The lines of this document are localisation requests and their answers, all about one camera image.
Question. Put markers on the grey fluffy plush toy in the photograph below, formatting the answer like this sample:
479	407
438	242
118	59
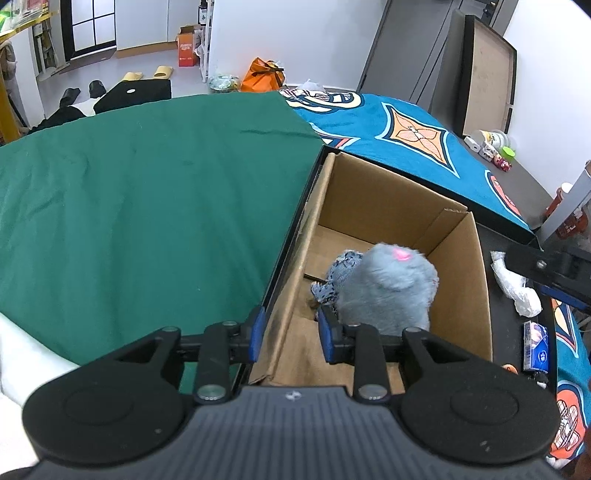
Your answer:
392	289

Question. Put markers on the grey bench seat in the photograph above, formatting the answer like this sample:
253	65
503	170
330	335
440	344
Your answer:
518	192

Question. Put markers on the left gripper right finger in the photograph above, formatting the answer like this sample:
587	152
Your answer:
363	347

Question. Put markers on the black framed glass door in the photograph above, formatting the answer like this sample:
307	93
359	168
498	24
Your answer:
87	26

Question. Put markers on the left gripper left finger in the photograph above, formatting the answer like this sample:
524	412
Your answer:
219	347

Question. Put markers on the green lidded jar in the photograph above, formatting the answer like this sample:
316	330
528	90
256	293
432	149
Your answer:
507	153

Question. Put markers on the blue patterned blanket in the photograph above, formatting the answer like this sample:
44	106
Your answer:
402	135

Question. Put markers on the blue patterned plush toy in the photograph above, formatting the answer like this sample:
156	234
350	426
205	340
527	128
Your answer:
326	292

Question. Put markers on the white soft bundle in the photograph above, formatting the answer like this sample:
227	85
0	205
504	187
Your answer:
526	300

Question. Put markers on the orange bag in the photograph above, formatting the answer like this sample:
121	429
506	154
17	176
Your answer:
263	76

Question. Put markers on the orange cardboard box on floor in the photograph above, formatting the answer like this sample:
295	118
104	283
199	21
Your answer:
186	40

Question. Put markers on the black shallow tray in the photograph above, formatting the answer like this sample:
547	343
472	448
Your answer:
354	204

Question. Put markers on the yellow slipper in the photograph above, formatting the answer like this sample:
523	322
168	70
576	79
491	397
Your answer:
163	72
132	76

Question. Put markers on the brown cardboard box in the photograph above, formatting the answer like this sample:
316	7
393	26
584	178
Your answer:
377	248

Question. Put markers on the green cloth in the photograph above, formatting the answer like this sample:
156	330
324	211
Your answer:
168	213

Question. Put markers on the framed brown board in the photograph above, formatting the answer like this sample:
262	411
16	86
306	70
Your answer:
487	80

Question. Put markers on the black dice cushion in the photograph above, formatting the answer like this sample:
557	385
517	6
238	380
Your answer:
131	93

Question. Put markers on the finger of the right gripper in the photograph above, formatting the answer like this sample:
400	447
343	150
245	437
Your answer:
565	274

